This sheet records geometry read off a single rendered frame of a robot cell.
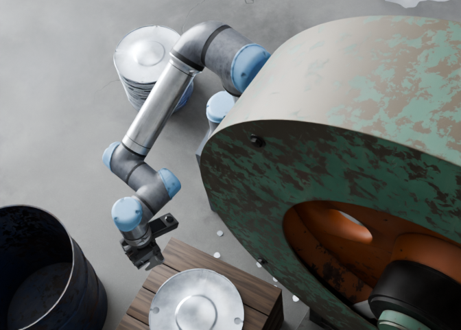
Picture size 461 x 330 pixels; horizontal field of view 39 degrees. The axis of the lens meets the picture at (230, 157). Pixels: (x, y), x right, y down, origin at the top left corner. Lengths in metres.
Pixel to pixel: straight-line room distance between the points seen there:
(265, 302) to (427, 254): 1.12
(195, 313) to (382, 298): 1.12
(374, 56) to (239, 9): 2.35
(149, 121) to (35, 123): 1.33
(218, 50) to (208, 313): 0.84
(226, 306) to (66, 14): 1.77
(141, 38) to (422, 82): 2.10
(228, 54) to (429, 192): 0.91
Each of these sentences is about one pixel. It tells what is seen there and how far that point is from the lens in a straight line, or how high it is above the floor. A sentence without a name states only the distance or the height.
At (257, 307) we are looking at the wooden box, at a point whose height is 0.35.
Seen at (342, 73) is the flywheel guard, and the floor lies 1.68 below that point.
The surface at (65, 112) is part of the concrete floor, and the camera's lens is 2.95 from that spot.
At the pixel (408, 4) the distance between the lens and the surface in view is 3.06.
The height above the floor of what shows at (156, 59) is 0.25.
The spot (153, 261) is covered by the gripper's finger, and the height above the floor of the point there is 0.59.
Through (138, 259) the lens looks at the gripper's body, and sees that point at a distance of 1.81.
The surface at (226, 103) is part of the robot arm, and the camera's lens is 1.99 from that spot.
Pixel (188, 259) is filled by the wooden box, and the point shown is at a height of 0.35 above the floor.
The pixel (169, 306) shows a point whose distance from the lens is 2.08.
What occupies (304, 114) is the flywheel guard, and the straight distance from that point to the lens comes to 0.76.
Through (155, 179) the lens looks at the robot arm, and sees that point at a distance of 1.67.
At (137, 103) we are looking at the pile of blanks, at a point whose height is 0.07.
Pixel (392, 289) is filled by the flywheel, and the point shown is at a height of 1.39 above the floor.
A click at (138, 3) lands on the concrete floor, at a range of 3.23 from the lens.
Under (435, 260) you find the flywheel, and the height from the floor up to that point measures 1.41.
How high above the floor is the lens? 2.32
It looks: 60 degrees down
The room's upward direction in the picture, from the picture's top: 11 degrees counter-clockwise
